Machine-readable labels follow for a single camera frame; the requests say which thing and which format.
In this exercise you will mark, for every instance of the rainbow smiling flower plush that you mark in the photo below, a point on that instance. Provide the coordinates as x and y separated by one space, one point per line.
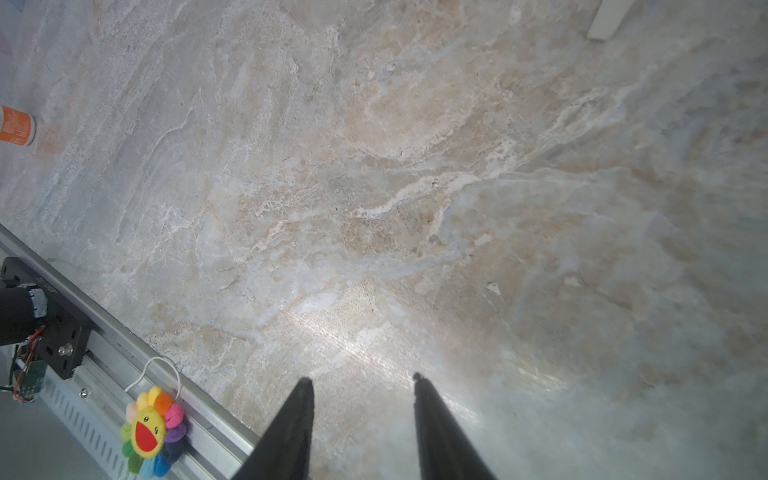
154 428

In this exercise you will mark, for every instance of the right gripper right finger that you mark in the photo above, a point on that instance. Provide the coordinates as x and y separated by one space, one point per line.
444 450

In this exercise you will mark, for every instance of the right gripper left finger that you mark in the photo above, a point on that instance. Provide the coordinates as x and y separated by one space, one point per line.
284 450

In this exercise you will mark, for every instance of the wooden two-tier white-frame shelf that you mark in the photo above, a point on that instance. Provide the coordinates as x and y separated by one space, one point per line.
608 18

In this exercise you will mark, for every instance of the white capped pill bottle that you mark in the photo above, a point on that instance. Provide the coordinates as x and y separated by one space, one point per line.
17 127

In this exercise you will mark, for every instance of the aluminium mounting rail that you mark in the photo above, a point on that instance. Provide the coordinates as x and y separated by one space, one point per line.
116 367

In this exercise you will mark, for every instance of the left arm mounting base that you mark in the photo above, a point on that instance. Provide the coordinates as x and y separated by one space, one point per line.
45 329

